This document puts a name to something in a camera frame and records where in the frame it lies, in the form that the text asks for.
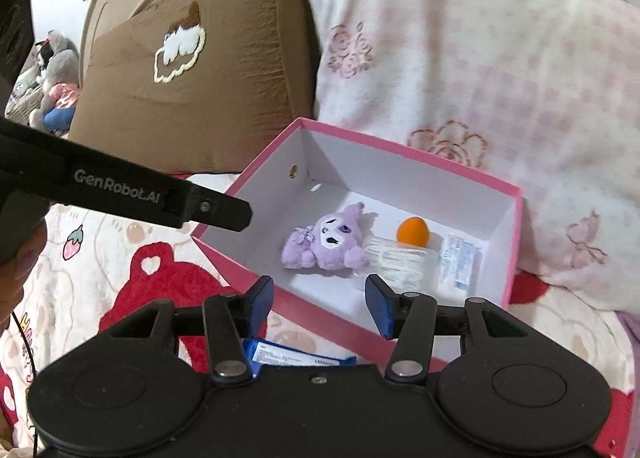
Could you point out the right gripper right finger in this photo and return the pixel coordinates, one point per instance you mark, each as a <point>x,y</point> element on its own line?
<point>410,320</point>

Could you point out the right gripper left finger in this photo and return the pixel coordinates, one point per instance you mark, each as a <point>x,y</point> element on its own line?
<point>228,320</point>

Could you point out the clear cotton swab box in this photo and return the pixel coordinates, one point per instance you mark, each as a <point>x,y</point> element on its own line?
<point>403,267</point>

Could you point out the orange makeup sponge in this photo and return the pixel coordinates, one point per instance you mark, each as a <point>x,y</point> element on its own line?
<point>413,231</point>

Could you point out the purple plush toy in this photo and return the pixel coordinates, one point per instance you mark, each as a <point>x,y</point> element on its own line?
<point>333,243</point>

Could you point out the left hand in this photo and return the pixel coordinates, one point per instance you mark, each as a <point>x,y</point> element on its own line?
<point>14,273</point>

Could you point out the blue wet wipes pack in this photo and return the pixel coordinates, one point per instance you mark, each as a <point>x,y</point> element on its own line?
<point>264,353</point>

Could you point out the small white tissue packet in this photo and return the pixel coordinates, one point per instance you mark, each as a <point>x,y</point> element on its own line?
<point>457,265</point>

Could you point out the grey stuffed toy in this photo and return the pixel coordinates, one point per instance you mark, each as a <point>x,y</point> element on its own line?
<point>60,87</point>

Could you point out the pink cardboard box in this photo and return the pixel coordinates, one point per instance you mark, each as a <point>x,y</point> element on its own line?
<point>313,169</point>

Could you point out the brown cloud pillow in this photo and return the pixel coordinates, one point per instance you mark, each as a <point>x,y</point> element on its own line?
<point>198,86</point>

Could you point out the pink floral pillow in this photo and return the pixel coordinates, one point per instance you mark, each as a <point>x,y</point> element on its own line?
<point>541,93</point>

